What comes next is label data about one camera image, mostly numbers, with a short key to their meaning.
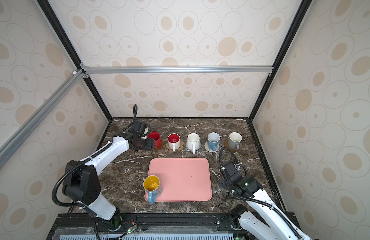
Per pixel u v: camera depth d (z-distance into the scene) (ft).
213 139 3.23
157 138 3.16
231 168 1.88
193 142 3.20
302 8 2.25
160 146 3.37
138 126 2.30
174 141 3.35
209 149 3.26
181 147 3.36
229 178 1.82
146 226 2.40
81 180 1.46
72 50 2.68
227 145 3.35
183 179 2.92
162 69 2.93
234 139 3.13
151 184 2.69
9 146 1.75
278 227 1.39
